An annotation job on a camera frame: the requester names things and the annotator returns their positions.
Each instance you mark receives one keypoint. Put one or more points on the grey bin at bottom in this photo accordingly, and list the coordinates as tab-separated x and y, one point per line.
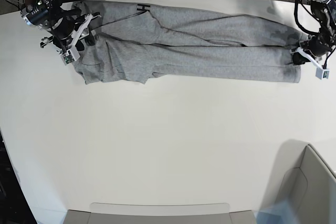
117	213

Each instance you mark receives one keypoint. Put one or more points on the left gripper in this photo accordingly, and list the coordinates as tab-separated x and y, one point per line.
315	46

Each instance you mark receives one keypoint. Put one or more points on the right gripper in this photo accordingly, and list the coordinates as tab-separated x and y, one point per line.
62	31

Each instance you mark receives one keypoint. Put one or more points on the grey T-shirt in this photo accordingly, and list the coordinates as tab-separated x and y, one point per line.
136	42

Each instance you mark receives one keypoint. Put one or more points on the grey bin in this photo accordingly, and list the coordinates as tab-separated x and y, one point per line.
310	189
117	213

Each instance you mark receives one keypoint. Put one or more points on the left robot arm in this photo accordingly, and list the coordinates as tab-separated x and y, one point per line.
322	11

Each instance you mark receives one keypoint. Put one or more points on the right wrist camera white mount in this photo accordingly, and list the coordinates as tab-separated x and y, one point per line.
71	54

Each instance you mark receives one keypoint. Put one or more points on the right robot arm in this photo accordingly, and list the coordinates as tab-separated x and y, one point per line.
30	10

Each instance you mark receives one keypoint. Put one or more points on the blue cloth in corner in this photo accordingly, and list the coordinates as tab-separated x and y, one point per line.
279	213

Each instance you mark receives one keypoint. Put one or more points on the grey bin at right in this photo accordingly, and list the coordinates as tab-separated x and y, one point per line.
310	189

